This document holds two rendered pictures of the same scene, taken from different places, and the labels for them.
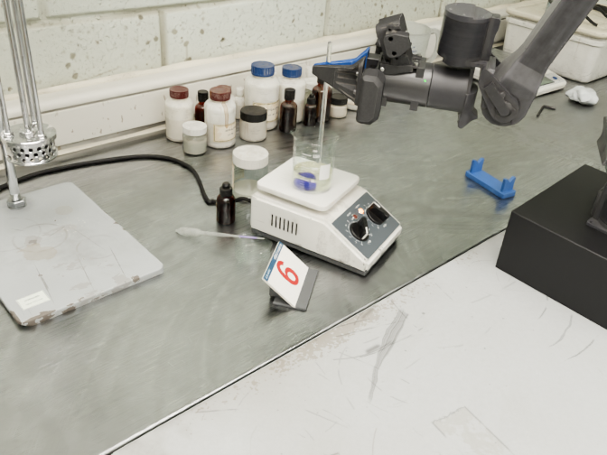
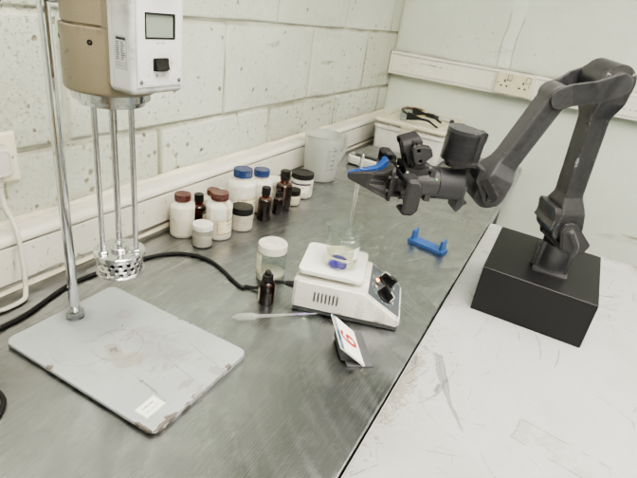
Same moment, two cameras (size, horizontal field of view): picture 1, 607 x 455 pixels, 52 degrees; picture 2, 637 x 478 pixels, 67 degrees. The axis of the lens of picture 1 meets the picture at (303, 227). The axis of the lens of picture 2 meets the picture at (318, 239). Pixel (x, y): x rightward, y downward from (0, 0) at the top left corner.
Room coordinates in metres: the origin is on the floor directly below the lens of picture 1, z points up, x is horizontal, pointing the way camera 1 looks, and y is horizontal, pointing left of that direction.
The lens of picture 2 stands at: (0.09, 0.32, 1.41)
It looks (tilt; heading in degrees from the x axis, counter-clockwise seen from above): 26 degrees down; 339
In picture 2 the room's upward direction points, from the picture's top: 8 degrees clockwise
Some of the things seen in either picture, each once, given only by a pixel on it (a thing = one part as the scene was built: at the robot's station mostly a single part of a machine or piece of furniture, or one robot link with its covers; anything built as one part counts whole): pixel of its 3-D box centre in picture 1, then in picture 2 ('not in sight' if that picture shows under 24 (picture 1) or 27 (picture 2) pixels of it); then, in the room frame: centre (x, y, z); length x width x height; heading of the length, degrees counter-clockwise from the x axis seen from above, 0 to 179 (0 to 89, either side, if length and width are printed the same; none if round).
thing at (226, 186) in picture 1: (226, 201); (266, 285); (0.84, 0.12, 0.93); 0.03 x 0.03 x 0.07
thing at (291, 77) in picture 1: (290, 93); (260, 189); (1.27, 0.05, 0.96); 0.06 x 0.06 x 0.11
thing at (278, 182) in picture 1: (309, 181); (335, 262); (0.83, 0.00, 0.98); 0.12 x 0.12 x 0.01; 62
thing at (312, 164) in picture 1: (312, 161); (341, 246); (0.82, 0.00, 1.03); 0.07 x 0.06 x 0.08; 78
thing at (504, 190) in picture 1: (491, 176); (428, 241); (1.04, -0.34, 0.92); 0.10 x 0.03 x 0.04; 33
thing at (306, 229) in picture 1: (321, 212); (344, 284); (0.82, -0.03, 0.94); 0.22 x 0.13 x 0.08; 62
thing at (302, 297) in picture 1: (291, 274); (351, 340); (0.68, 0.01, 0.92); 0.09 x 0.06 x 0.04; 171
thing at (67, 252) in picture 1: (50, 243); (129, 347); (0.73, 0.36, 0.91); 0.30 x 0.20 x 0.01; 44
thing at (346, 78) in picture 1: (335, 77); (370, 180); (0.80, -0.02, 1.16); 0.07 x 0.04 x 0.06; 81
